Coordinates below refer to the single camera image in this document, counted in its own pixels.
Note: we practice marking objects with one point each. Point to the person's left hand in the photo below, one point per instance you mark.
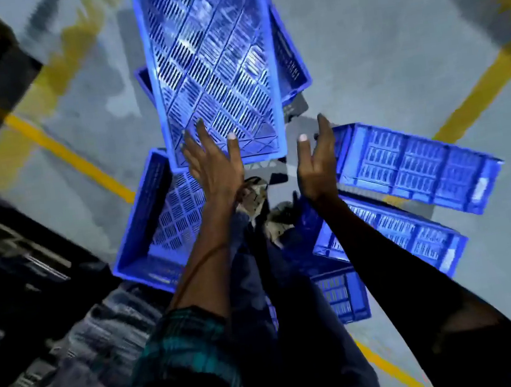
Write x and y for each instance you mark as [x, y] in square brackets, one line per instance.
[215, 173]

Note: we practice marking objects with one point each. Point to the teal plaid shirt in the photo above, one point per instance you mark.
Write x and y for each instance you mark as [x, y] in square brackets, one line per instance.
[187, 350]

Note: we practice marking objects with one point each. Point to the grey striped bundle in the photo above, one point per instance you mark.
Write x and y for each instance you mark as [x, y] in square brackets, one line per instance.
[92, 343]

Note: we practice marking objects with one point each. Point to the person's right hand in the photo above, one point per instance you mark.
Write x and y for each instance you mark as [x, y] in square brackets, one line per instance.
[318, 173]

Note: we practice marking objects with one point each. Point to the dark blue jeans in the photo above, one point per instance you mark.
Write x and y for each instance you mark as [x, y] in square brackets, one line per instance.
[305, 358]

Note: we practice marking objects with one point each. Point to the person's right forearm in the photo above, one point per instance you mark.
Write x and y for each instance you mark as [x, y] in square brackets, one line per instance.
[388, 276]

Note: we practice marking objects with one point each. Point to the person's left forearm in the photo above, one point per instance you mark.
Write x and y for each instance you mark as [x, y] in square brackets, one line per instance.
[204, 263]

